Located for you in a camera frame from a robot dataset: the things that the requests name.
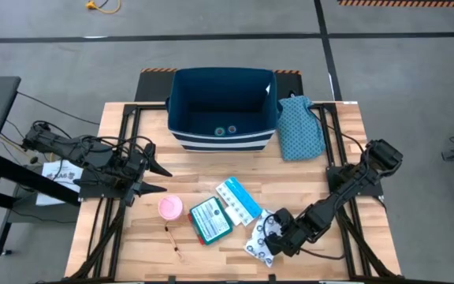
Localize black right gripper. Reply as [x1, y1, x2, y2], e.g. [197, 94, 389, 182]
[265, 208, 309, 257]

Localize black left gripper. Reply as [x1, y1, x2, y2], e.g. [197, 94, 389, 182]
[120, 143, 173, 206]

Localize white patterned gauze pack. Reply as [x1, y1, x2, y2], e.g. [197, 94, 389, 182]
[244, 208, 287, 269]

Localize pink plastic cup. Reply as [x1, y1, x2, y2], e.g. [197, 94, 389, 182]
[157, 194, 184, 221]

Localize thin brown corded thermometer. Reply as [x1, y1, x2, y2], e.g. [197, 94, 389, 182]
[163, 221, 185, 262]

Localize blue white pill organizer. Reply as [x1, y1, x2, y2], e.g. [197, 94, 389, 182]
[215, 176, 263, 226]

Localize green first aid box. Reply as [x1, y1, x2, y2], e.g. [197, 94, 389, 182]
[188, 196, 234, 246]

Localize navy white striped fabric basket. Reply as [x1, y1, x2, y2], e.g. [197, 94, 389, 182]
[165, 66, 280, 153]

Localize black hazard-edged floor mat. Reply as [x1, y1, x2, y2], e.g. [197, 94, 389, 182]
[134, 67, 304, 103]

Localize white printed paper sheet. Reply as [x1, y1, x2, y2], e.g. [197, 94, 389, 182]
[35, 159, 84, 207]

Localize teal patterned fabric pouch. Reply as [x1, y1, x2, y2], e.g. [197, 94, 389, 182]
[277, 95, 327, 162]

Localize orange black hazard tape strip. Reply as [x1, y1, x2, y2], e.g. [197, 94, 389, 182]
[337, 0, 454, 8]

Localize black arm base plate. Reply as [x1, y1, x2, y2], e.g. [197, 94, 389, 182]
[73, 173, 133, 200]
[327, 163, 385, 198]

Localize black metal table frame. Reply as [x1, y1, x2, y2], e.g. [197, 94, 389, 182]
[67, 103, 400, 282]

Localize black floor cable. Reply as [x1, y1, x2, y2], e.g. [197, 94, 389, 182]
[16, 91, 102, 126]

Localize yellow floor cable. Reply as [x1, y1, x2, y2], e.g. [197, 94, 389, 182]
[85, 0, 122, 15]

